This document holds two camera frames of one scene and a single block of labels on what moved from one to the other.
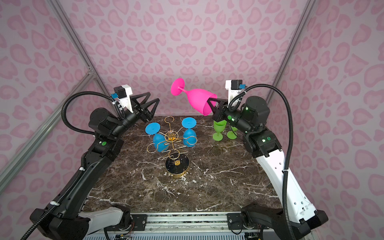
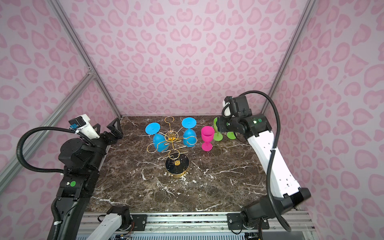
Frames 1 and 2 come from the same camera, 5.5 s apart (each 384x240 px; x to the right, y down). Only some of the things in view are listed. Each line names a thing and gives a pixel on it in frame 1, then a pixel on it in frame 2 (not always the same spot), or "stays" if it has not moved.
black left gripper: x=144 y=115 → x=118 y=133
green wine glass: x=219 y=126 stays
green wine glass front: x=231 y=135 stays
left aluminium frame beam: x=37 y=141 stays
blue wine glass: x=159 y=141 stays
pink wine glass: x=198 y=97 → x=207 y=133
